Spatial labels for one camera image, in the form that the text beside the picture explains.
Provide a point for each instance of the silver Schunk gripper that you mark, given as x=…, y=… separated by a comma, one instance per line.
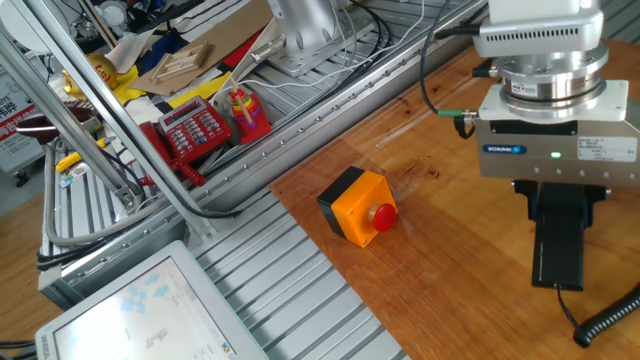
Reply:
x=550, y=160

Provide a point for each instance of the black telephone handset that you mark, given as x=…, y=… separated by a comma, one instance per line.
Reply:
x=557, y=250

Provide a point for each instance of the red toy telephone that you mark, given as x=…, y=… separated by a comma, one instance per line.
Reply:
x=195, y=130

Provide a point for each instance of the red telephone handset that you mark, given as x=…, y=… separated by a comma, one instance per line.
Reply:
x=152, y=137

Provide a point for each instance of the orange emergency stop button box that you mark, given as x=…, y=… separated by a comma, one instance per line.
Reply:
x=357, y=210

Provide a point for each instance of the silver robot mounting plate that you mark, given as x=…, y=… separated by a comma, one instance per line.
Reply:
x=300, y=62

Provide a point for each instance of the red sheet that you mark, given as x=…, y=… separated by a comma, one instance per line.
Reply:
x=242, y=52

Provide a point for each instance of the brown cardboard sheet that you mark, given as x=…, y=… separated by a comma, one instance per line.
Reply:
x=225, y=40

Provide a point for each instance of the yellow paper sheet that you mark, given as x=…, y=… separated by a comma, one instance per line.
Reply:
x=200, y=90

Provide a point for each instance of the small wooden rack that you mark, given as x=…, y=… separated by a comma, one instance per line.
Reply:
x=180, y=62

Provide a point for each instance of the white touchscreen teach pendant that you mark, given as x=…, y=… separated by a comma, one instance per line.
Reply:
x=150, y=310

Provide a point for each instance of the dark blue cloth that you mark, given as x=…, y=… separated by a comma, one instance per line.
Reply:
x=160, y=47

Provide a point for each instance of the golden piggy bank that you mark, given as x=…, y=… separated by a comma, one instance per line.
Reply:
x=102, y=70

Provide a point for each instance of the small printed packet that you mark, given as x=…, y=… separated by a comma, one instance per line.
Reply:
x=75, y=175

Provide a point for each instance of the dark maroon bowl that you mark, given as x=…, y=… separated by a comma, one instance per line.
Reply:
x=45, y=125

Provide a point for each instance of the white sign with red banner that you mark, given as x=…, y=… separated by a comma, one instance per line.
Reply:
x=15, y=150

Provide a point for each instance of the bolted aluminium table rail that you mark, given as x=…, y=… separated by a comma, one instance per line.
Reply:
x=300, y=145

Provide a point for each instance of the long aluminium frame post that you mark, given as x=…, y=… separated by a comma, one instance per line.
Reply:
x=117, y=120

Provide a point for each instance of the short aluminium frame strut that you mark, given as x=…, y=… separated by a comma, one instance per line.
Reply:
x=60, y=116

